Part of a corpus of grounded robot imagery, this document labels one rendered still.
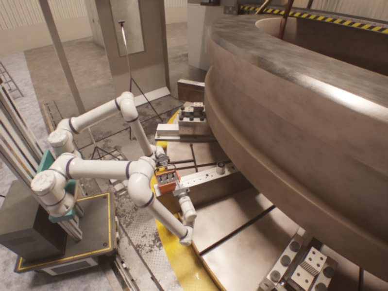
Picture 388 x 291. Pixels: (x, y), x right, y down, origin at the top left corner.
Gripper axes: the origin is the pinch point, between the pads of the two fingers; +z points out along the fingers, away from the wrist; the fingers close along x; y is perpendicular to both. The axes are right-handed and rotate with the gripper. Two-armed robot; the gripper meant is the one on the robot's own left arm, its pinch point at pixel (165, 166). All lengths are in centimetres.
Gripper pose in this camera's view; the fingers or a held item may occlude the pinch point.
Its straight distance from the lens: 188.3
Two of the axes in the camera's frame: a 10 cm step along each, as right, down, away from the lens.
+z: 3.6, 5.1, -7.8
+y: -0.4, -8.3, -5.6
